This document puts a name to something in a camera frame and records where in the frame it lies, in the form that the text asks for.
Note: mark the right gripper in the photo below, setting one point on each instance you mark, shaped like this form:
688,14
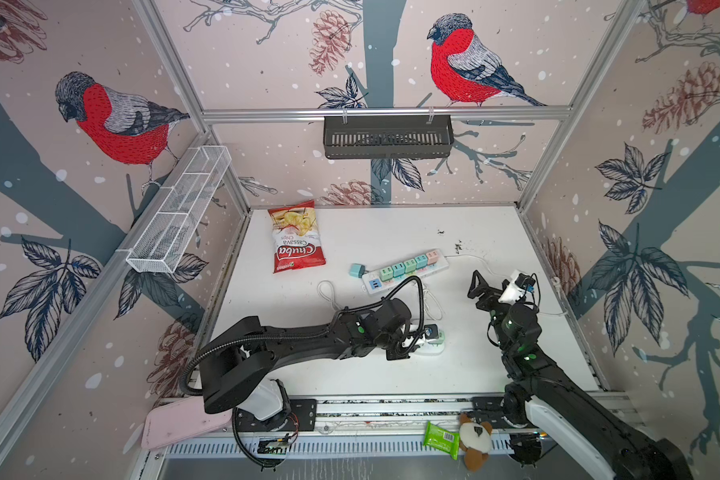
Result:
485,290

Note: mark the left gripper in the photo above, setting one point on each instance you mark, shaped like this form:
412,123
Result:
403,353

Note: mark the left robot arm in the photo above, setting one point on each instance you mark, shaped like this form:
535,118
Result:
231,373

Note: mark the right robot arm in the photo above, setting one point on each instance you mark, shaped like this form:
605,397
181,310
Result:
541,394

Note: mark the white cube power socket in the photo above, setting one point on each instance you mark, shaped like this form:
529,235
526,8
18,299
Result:
427,349

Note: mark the white multicolour power strip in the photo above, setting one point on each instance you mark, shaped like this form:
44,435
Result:
374,285

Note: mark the green wipes packet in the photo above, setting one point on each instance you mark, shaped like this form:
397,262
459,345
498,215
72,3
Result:
442,440

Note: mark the brown white plush toy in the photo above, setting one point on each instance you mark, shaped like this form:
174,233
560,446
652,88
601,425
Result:
475,440

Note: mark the red white cassava chips bag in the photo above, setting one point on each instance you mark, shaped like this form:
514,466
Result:
296,237

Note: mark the pink tray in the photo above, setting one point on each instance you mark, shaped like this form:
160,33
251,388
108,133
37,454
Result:
178,421

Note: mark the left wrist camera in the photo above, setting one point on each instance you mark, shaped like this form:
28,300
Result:
430,331

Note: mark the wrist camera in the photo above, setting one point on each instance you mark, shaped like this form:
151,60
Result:
518,287
430,331

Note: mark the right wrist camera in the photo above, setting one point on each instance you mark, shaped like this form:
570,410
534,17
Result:
518,287

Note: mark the white power cable blue cube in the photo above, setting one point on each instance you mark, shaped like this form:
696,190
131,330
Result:
326,290

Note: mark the black wire basket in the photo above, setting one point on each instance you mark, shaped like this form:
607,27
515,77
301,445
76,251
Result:
388,137

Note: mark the white mesh wall basket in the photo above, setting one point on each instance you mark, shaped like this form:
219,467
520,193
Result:
169,232

